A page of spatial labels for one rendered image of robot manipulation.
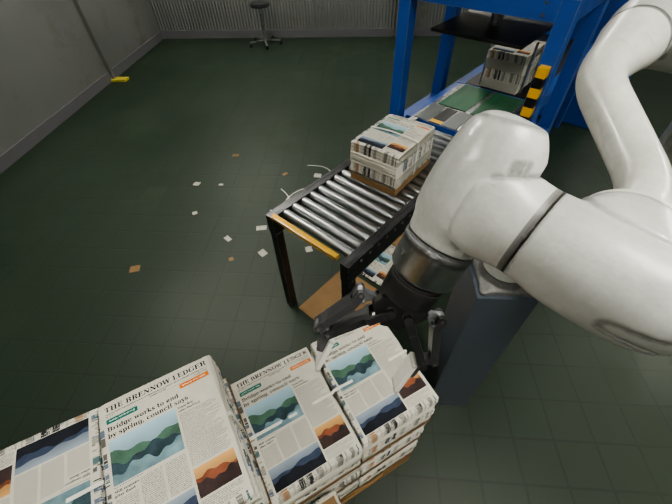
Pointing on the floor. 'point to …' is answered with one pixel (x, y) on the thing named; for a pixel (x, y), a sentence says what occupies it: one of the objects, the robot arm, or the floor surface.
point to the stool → (262, 23)
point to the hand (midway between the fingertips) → (359, 371)
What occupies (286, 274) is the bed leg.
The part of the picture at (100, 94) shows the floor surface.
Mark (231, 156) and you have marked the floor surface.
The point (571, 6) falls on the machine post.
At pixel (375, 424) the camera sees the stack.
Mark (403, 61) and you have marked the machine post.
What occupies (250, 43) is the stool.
